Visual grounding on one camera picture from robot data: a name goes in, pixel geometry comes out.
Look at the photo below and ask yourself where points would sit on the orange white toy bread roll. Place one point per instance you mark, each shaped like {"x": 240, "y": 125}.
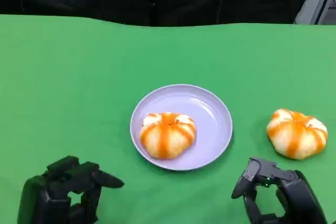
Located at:
{"x": 296, "y": 134}
{"x": 168, "y": 137}

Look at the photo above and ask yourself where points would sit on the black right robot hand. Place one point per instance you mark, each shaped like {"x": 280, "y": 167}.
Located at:
{"x": 299, "y": 197}

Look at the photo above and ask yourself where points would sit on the green cloth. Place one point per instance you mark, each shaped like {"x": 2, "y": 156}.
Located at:
{"x": 78, "y": 77}

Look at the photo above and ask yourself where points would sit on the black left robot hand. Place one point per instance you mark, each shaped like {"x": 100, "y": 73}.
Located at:
{"x": 50, "y": 200}

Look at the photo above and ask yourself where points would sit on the lilac plate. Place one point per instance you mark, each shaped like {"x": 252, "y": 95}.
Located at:
{"x": 210, "y": 119}

